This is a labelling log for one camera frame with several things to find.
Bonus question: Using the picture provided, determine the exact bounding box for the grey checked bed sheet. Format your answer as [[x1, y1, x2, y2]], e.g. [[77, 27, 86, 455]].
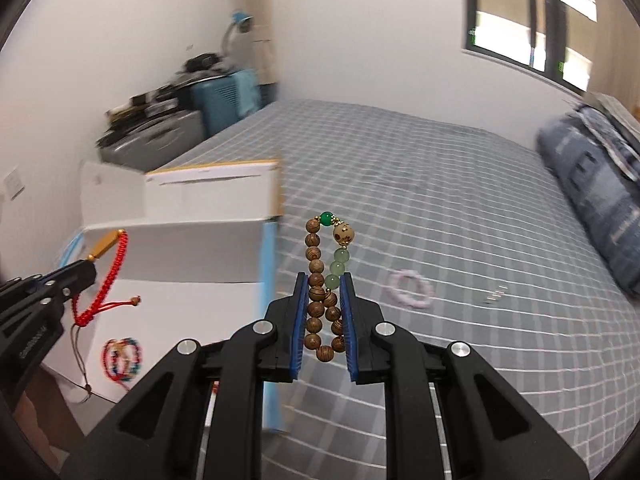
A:
[[178, 100, 639, 476]]

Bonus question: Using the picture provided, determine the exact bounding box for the blue desk lamp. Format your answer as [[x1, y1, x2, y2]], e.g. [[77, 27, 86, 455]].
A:
[[220, 9, 253, 56]]

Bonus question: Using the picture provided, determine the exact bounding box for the teal suitcase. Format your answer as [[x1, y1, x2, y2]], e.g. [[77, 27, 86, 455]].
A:
[[191, 70, 262, 138]]

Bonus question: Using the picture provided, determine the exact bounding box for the dark clothes pile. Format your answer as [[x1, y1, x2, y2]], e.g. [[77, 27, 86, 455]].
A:
[[175, 52, 235, 84]]

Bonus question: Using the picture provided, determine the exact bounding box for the folded blue grey quilt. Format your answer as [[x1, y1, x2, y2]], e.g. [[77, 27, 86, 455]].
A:
[[536, 104, 639, 296]]

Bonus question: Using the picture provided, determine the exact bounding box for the patterned blue pillow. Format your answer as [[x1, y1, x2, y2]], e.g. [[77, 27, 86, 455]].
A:
[[575, 93, 639, 184]]

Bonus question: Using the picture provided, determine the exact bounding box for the multicolour bead bracelet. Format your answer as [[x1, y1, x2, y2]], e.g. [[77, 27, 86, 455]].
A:
[[102, 337, 144, 391]]

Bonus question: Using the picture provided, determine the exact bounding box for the white cardboard box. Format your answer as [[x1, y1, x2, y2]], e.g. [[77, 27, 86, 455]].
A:
[[44, 159, 282, 402]]

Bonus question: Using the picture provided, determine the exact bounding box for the beige curtain left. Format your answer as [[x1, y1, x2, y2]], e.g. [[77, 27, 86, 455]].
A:
[[246, 0, 278, 84]]

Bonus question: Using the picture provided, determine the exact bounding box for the dark framed window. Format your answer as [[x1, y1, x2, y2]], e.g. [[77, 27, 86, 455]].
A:
[[465, 0, 598, 94]]

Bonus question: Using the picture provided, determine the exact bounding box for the pink bead bracelet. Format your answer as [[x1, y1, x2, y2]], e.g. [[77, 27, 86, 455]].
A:
[[388, 268, 435, 310]]

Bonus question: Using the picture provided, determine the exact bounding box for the white wall socket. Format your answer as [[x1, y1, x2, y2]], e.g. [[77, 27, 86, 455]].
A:
[[3, 167, 25, 200]]

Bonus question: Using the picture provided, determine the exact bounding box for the red cord bracelet with tail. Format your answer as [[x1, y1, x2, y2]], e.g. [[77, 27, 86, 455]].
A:
[[69, 227, 142, 401]]

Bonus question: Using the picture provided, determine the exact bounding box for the brown wooden bead bracelet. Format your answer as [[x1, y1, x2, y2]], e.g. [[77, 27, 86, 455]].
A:
[[304, 210, 356, 363]]

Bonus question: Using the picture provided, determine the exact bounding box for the grey suitcase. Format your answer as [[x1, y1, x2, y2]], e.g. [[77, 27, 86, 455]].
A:
[[96, 110, 205, 172]]

